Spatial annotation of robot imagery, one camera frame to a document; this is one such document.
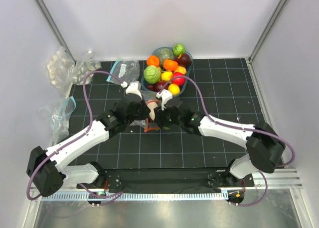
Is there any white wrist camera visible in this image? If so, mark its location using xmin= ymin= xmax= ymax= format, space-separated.
xmin=156 ymin=89 xmax=172 ymax=111
xmin=125 ymin=81 xmax=142 ymax=99

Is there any dark red plum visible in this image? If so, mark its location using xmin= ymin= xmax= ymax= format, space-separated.
xmin=175 ymin=53 xmax=192 ymax=68

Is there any orange fruit centre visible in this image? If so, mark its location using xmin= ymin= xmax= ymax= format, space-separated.
xmin=163 ymin=59 xmax=178 ymax=71

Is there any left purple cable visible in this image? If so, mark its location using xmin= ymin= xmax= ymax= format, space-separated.
xmin=26 ymin=70 xmax=128 ymax=201

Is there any clear bag with orange zipper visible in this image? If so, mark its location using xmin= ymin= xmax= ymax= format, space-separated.
xmin=130 ymin=91 xmax=160 ymax=132

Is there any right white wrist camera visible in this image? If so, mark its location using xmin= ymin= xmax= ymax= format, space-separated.
xmin=156 ymin=89 xmax=172 ymax=111

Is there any large green cabbage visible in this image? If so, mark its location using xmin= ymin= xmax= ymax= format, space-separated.
xmin=144 ymin=65 xmax=161 ymax=84

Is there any yellow lemon front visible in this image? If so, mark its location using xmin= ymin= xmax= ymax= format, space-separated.
xmin=168 ymin=84 xmax=180 ymax=96

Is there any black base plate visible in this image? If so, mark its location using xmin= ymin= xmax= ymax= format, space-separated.
xmin=82 ymin=167 xmax=254 ymax=194

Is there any yellow fruit centre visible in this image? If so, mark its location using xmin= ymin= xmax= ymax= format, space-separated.
xmin=160 ymin=71 xmax=173 ymax=82

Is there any aluminium cable rail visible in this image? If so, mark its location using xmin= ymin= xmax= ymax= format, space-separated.
xmin=42 ymin=190 xmax=228 ymax=202

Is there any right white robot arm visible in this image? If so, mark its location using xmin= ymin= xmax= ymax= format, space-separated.
xmin=150 ymin=98 xmax=285 ymax=186

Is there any orange fruit left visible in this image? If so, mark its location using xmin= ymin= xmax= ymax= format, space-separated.
xmin=147 ymin=55 xmax=160 ymax=67

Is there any yellow fruit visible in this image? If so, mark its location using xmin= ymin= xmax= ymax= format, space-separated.
xmin=160 ymin=71 xmax=173 ymax=82
xmin=174 ymin=66 xmax=187 ymax=75

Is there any clear bag with blue zipper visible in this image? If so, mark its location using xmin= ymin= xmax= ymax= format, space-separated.
xmin=110 ymin=59 xmax=140 ymax=84

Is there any crumpled clear bag blue zipper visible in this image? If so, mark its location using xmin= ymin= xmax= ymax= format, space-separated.
xmin=38 ymin=96 xmax=77 ymax=145

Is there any black grid mat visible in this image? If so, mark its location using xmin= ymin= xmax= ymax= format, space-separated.
xmin=69 ymin=58 xmax=264 ymax=169

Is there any teal fruit bowl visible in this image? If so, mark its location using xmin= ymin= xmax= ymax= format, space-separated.
xmin=141 ymin=47 xmax=193 ymax=97

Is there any orange fruit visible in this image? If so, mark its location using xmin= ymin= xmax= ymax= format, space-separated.
xmin=147 ymin=55 xmax=160 ymax=67
xmin=163 ymin=59 xmax=178 ymax=71

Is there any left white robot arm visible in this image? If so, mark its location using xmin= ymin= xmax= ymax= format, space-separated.
xmin=26 ymin=92 xmax=150 ymax=197

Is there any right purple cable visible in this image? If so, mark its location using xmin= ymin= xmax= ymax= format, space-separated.
xmin=161 ymin=75 xmax=296 ymax=168

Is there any small green cabbage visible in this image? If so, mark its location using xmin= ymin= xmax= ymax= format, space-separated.
xmin=172 ymin=43 xmax=186 ymax=56

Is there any red apple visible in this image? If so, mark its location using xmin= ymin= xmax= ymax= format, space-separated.
xmin=171 ymin=72 xmax=185 ymax=86

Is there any purple cable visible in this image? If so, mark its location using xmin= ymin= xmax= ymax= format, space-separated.
xmin=161 ymin=75 xmax=296 ymax=168
xmin=26 ymin=70 xmax=128 ymax=201

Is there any bag of white pieces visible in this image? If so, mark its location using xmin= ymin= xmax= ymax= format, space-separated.
xmin=47 ymin=46 xmax=75 ymax=97
xmin=72 ymin=51 xmax=102 ymax=85

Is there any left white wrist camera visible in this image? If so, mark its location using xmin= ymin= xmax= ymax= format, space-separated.
xmin=125 ymin=81 xmax=142 ymax=99

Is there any grey green melon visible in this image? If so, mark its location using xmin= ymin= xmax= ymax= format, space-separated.
xmin=155 ymin=48 xmax=174 ymax=67

